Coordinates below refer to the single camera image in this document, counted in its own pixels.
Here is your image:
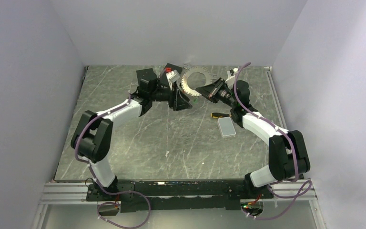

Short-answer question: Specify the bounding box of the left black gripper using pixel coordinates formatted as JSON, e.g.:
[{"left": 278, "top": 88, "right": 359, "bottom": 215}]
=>
[{"left": 150, "top": 81, "right": 193, "bottom": 111}]

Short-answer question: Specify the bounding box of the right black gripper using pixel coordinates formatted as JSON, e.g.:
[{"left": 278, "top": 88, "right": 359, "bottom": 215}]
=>
[{"left": 196, "top": 78, "right": 237, "bottom": 108}]

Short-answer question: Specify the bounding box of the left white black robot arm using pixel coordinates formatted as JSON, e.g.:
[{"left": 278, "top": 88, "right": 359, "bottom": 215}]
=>
[{"left": 71, "top": 76, "right": 192, "bottom": 200}]

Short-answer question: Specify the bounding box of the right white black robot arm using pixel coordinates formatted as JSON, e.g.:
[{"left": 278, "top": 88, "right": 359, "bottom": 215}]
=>
[{"left": 196, "top": 78, "right": 311, "bottom": 198}]

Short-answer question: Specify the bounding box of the yellow black screwdriver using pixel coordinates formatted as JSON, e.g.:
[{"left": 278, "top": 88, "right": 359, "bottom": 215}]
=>
[{"left": 211, "top": 112, "right": 232, "bottom": 119}]

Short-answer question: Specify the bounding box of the black box with label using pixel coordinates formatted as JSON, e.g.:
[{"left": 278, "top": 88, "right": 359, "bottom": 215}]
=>
[{"left": 160, "top": 63, "right": 183, "bottom": 87}]

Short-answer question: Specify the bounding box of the clear plastic case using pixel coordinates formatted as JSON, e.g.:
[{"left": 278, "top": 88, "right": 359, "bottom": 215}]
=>
[{"left": 217, "top": 117, "right": 236, "bottom": 138}]

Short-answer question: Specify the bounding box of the silver wrench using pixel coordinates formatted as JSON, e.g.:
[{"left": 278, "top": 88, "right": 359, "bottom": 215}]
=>
[{"left": 183, "top": 63, "right": 218, "bottom": 80}]

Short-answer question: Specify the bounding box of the black flat box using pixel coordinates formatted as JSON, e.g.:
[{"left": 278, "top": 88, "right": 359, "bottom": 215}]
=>
[{"left": 136, "top": 68, "right": 158, "bottom": 87}]

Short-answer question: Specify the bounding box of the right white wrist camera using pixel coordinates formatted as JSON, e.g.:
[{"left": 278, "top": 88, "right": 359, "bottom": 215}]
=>
[{"left": 225, "top": 68, "right": 239, "bottom": 89}]

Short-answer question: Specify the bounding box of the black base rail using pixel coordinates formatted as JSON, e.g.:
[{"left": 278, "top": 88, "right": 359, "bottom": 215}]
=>
[{"left": 86, "top": 178, "right": 273, "bottom": 213}]

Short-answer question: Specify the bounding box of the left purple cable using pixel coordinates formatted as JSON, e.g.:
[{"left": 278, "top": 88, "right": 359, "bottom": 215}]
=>
[{"left": 74, "top": 92, "right": 152, "bottom": 228}]

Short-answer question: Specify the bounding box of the purple cable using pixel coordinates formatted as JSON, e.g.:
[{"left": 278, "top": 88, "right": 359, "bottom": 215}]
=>
[
  {"left": 233, "top": 62, "right": 313, "bottom": 221},
  {"left": 74, "top": 92, "right": 152, "bottom": 228}
]

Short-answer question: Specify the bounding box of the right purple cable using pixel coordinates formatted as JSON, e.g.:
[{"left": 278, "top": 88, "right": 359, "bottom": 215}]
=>
[{"left": 233, "top": 62, "right": 313, "bottom": 221}]

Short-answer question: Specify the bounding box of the aluminium frame rail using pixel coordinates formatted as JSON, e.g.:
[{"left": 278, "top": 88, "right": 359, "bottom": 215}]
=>
[{"left": 41, "top": 180, "right": 317, "bottom": 204}]

